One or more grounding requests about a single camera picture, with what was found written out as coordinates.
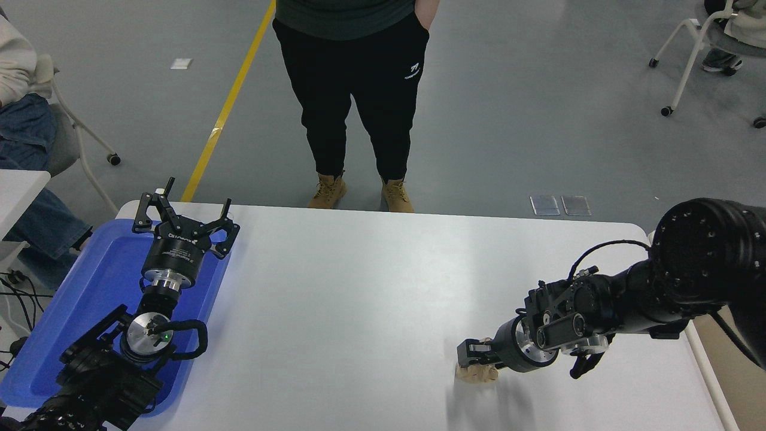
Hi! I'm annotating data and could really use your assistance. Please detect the large pale bin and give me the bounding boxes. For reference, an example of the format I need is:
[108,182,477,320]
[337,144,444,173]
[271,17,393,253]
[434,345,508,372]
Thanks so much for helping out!
[648,230,766,431]

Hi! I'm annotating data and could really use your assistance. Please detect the blue plastic tray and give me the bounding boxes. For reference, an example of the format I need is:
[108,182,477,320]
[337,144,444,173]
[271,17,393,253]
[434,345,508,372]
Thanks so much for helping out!
[0,218,233,418]

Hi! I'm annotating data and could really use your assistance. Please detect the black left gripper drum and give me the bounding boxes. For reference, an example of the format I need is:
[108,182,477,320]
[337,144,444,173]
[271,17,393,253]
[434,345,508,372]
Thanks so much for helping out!
[141,230,207,289]

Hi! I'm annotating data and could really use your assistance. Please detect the white wheeled chair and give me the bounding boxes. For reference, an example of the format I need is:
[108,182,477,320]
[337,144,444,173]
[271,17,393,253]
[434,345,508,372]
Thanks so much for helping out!
[649,0,766,129]

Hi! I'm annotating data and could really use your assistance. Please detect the small white side table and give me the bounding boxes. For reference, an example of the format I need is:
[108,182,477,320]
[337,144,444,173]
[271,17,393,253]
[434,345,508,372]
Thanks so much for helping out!
[0,169,51,270]

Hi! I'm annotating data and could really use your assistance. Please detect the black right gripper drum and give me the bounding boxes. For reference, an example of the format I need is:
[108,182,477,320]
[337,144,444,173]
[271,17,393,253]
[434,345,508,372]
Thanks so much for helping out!
[493,317,540,374]

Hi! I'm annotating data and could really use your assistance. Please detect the seated person in jeans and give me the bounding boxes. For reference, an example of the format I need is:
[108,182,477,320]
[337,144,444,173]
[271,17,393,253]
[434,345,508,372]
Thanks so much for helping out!
[0,7,93,291]

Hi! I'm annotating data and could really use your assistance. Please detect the black floor cable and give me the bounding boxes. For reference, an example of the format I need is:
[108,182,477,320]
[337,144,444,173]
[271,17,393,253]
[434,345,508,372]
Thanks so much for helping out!
[0,269,54,336]
[0,336,29,372]

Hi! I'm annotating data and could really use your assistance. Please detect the tan paper ball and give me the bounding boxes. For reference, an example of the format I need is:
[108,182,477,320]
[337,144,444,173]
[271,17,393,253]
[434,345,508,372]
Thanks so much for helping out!
[454,338,500,384]

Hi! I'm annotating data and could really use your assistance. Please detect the white chair with grey seat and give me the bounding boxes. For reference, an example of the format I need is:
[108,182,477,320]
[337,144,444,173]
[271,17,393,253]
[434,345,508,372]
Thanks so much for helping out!
[35,54,121,215]

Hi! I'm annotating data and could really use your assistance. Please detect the standing person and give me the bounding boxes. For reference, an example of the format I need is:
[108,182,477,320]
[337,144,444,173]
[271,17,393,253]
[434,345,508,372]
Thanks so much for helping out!
[272,0,440,213]

